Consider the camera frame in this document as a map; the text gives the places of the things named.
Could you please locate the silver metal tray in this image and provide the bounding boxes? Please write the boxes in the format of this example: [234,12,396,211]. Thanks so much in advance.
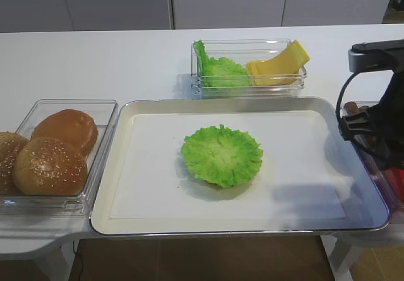
[90,97,389,237]

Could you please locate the sesame bun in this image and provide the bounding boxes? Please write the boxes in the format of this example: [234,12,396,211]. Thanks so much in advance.
[11,137,88,196]
[0,132,28,195]

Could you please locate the lettuce leaf in container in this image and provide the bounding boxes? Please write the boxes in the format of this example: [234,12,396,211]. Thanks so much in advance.
[193,40,250,88]

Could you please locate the yellow cheese slices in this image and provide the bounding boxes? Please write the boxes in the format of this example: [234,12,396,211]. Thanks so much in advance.
[246,40,310,86]

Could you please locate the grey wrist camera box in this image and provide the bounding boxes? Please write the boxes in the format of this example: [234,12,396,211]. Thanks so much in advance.
[348,39,403,73]

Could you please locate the smooth brown bun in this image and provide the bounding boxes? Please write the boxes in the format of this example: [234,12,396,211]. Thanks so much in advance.
[31,109,98,157]

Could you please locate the brown meat patties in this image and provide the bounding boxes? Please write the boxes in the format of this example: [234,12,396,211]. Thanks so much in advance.
[343,102,376,149]

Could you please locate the clear lettuce cheese container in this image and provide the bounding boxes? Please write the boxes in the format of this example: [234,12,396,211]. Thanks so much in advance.
[191,39,307,99]

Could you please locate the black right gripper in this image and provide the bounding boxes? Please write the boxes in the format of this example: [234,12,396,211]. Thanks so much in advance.
[338,72,403,170]

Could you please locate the clear plastic bun container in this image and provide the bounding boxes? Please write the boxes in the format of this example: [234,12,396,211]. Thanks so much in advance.
[1,99,117,216]

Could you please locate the left sesame bun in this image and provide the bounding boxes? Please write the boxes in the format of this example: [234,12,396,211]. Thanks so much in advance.
[0,132,28,195]

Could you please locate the white paper tray liner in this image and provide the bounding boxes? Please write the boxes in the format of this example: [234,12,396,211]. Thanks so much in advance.
[110,111,345,220]

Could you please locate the right sesame bun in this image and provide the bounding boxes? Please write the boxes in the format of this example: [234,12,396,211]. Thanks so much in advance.
[11,137,88,196]

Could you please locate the lettuce leaf on tray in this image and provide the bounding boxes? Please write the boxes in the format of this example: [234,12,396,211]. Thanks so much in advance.
[181,124,264,188]

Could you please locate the clear meat tomato container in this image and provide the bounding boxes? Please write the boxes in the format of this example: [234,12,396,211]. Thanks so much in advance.
[339,100,404,225]

